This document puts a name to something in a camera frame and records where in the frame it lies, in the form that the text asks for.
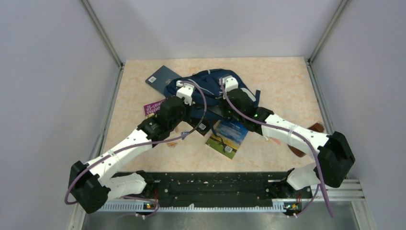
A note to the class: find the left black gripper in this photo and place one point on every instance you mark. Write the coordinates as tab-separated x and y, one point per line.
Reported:
188	108

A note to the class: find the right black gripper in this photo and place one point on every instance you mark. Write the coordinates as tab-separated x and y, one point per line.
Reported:
223	105

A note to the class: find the purple treehouse children's book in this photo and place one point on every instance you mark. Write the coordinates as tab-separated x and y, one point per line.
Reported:
152	108

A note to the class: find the navy blue student backpack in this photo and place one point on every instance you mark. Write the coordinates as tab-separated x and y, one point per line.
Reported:
208	80

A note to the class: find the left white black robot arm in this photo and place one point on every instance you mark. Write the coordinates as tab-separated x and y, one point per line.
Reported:
92	184

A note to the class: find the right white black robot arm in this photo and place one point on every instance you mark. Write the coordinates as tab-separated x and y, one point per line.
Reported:
332	154

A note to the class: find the blue triangular eraser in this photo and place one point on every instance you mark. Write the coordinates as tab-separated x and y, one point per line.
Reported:
184	135

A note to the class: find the dark blue hardcover book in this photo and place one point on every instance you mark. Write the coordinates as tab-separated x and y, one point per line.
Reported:
161	78

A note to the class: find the black paperback book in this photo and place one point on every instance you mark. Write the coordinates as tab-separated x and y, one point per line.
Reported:
203	127

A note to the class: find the blue landscape cover book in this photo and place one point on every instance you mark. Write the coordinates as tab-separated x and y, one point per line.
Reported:
227	138

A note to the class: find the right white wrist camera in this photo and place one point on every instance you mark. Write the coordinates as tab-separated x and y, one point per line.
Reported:
228	83

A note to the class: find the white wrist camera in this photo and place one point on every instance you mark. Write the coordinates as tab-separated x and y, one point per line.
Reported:
228	83
185	91

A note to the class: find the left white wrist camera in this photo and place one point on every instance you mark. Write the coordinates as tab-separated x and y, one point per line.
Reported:
185	91

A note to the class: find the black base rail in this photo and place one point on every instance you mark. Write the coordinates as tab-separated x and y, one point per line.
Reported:
219	189

